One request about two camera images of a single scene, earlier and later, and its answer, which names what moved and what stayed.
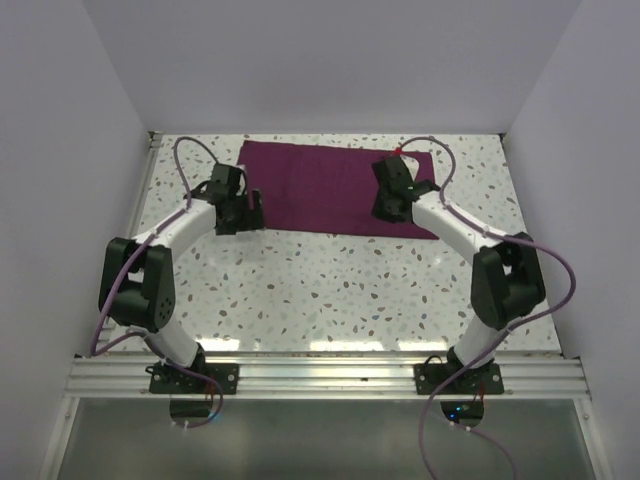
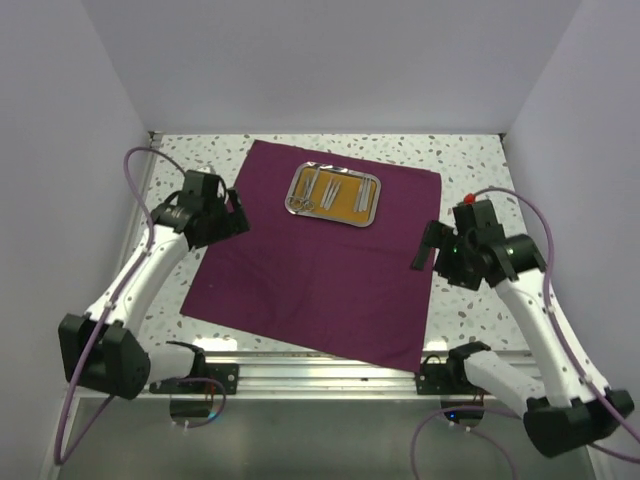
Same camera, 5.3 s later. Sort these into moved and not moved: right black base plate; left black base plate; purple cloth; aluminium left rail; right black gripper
Moved: purple cloth; right black gripper
Not moved: aluminium left rail; right black base plate; left black base plate
